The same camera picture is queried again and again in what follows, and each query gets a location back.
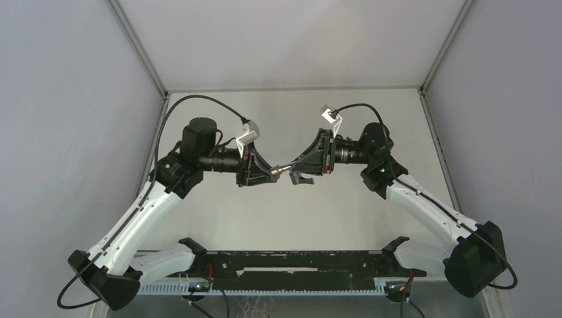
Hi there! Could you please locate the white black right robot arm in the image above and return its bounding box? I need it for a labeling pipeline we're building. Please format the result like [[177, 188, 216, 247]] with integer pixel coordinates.
[[289, 123, 509, 298]]

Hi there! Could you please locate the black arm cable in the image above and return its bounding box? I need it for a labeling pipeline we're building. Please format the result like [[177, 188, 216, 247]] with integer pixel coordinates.
[[333, 103, 519, 291], [56, 94, 251, 311]]

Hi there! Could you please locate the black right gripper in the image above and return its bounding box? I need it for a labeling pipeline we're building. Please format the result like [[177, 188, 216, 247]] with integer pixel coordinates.
[[290, 129, 372, 177]]

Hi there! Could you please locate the white slotted cable duct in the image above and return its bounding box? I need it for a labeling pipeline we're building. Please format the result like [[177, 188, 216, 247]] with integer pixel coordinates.
[[137, 281, 388, 296]]

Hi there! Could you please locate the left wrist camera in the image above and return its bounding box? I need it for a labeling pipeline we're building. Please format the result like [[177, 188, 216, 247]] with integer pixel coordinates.
[[235, 121, 260, 159]]

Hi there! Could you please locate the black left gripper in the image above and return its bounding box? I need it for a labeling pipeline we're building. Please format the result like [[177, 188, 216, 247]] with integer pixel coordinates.
[[199, 141, 276, 187]]

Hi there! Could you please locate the chrome water faucet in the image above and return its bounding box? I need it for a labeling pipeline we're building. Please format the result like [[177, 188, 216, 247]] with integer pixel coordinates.
[[279, 165, 315, 186]]

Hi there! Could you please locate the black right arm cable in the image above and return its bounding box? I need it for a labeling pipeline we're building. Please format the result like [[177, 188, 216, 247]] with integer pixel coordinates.
[[333, 103, 519, 291]]

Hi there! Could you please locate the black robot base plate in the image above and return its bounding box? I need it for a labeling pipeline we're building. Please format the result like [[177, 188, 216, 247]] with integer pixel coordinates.
[[174, 250, 427, 290]]

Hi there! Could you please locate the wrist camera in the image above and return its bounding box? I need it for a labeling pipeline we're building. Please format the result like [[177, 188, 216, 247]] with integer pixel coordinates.
[[235, 121, 260, 159], [321, 105, 343, 137]]

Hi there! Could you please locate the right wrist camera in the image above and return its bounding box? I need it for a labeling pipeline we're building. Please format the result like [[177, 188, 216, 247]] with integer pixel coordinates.
[[321, 105, 343, 137]]

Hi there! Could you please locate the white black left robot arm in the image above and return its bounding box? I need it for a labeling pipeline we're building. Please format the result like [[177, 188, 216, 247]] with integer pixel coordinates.
[[68, 117, 260, 311]]

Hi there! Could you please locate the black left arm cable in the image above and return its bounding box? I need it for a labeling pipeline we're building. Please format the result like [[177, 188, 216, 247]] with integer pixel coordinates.
[[56, 94, 251, 311]]

